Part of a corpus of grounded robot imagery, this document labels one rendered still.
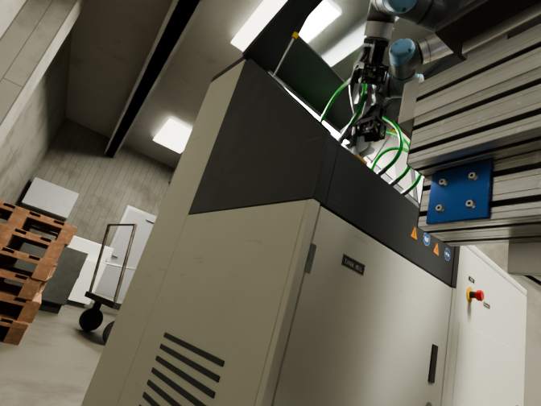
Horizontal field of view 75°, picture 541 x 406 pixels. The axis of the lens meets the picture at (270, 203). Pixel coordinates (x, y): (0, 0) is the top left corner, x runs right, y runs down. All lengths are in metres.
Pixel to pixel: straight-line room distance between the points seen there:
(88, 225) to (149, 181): 1.63
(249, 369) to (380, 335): 0.35
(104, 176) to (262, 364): 8.09
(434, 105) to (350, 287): 0.42
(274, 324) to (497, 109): 0.50
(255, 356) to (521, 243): 0.48
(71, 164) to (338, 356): 8.13
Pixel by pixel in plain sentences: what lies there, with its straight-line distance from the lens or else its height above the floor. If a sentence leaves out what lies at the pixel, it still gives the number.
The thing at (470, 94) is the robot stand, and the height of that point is 0.90.
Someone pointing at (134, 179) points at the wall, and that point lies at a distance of 8.72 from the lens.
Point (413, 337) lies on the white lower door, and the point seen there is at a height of 0.60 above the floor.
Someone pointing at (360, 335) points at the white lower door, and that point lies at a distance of 0.87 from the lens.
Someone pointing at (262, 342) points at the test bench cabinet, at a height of 0.49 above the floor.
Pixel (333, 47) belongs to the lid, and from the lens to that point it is 1.55.
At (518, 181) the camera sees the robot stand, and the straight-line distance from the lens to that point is 0.55.
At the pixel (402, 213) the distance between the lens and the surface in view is 1.02.
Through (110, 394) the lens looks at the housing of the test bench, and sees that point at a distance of 1.28.
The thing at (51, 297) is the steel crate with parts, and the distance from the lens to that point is 4.79.
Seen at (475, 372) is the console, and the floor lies 0.56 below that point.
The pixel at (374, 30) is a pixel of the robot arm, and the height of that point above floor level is 1.33.
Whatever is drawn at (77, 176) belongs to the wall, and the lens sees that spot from 8.59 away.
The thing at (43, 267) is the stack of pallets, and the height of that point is 0.48.
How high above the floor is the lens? 0.52
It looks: 19 degrees up
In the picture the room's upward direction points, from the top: 16 degrees clockwise
